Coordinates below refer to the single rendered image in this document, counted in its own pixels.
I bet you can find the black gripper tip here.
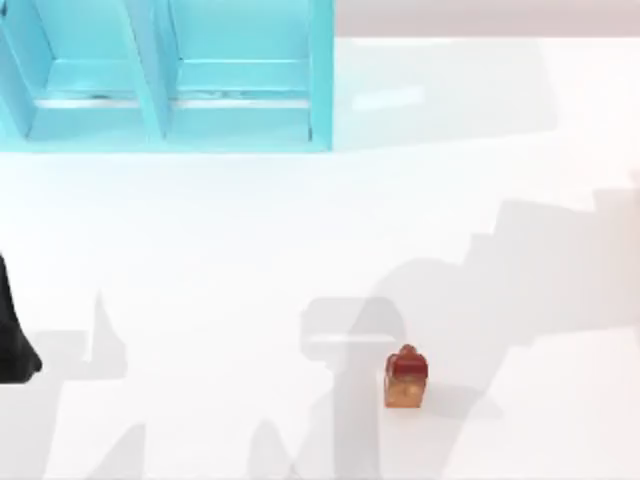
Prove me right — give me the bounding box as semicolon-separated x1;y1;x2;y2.
0;254;44;385

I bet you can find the light blue rack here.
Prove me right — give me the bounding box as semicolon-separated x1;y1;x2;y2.
0;0;335;154

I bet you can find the small orange and red bottle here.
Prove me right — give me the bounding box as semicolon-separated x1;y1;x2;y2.
383;343;430;410

